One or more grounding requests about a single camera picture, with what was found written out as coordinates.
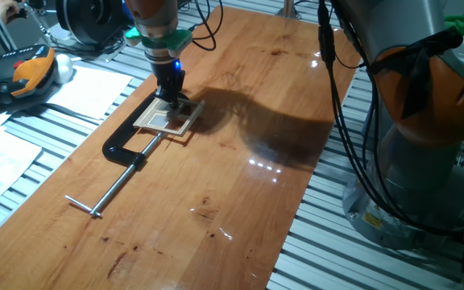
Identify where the white paper sheet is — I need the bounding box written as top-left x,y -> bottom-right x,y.
0,122 -> 44,222
45,65 -> 135,122

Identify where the wooden frame post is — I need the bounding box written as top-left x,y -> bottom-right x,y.
275,0 -> 302,20

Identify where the orange and black teach pendant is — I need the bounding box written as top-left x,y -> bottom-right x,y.
0,43 -> 56,107

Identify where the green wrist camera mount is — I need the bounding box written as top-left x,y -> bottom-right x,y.
125,27 -> 194,60

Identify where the person's bare hand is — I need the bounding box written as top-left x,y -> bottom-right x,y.
0,0 -> 23,24

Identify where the white computer mouse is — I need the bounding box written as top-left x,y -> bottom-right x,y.
53,53 -> 75,85

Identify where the glossy wooden board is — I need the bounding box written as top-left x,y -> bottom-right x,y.
0,6 -> 363,290

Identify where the miniature wooden window frame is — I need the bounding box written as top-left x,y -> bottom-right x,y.
132,96 -> 206,138

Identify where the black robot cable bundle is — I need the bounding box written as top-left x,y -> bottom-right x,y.
177,0 -> 464,238

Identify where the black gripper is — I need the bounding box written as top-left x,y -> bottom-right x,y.
150,58 -> 187,110

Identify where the black metal C-clamp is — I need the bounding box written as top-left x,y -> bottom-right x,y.
64,91 -> 193,219

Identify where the black filament spool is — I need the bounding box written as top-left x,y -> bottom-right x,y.
56,0 -> 127,46

